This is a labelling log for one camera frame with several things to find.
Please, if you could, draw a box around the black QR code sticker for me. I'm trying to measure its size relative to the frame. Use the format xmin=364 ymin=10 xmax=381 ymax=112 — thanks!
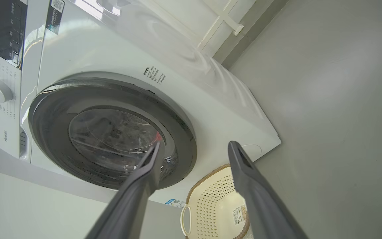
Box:
xmin=46 ymin=0 xmax=65 ymax=35

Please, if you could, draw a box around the white front-load washing machine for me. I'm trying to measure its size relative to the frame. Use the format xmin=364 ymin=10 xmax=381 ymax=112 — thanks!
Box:
xmin=0 ymin=0 xmax=282 ymax=207

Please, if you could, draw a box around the white round control knob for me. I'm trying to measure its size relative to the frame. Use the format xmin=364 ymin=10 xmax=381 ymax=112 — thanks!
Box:
xmin=0 ymin=80 xmax=14 ymax=103

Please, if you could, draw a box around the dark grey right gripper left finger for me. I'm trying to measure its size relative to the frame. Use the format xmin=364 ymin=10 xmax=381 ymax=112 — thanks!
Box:
xmin=85 ymin=141 xmax=161 ymax=239

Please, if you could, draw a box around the printed paper label sticker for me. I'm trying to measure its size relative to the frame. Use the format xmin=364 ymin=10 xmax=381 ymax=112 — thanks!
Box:
xmin=232 ymin=205 xmax=248 ymax=226

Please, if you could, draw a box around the glass washing machine door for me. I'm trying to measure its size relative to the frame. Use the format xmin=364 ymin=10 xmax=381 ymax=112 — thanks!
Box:
xmin=28 ymin=77 xmax=198 ymax=190

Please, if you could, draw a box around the cream perforated basket brown rim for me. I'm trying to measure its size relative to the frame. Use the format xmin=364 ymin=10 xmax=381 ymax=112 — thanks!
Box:
xmin=180 ymin=164 xmax=255 ymax=239

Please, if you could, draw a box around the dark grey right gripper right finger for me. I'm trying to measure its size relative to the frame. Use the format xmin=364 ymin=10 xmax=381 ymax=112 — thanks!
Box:
xmin=227 ymin=141 xmax=307 ymax=239

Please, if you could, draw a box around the blue white energy label sticker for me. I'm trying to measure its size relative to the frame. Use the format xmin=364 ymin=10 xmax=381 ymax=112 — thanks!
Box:
xmin=164 ymin=199 xmax=186 ymax=209

